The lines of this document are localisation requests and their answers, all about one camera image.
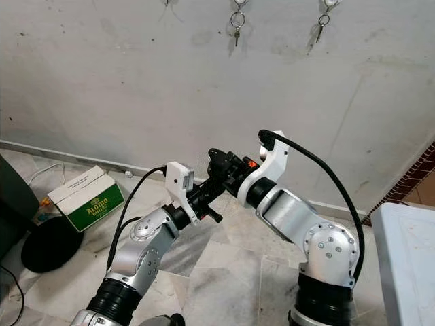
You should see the grey skirting board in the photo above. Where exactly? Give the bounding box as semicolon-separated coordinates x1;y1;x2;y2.
0;139;375;219

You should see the brown brick-pattern strip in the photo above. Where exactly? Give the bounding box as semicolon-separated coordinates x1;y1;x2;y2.
362;141;435;227

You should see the dark grey bin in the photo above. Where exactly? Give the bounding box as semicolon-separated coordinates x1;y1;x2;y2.
0;173;41;238

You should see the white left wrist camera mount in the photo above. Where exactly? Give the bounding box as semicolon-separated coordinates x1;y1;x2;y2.
164;161;198;223

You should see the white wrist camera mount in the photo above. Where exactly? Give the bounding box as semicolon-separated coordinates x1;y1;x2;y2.
164;161;198;223
238;130;290;201

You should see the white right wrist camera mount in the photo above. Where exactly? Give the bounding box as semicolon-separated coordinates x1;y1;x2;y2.
238;130;290;201

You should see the silver key on ring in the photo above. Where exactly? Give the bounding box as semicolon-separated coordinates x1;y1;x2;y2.
229;8;247;47

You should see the white floor cable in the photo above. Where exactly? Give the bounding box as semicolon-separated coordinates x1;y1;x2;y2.
31;163;65;184

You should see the black floor cable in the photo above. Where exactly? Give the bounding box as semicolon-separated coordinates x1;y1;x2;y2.
0;265;24;326

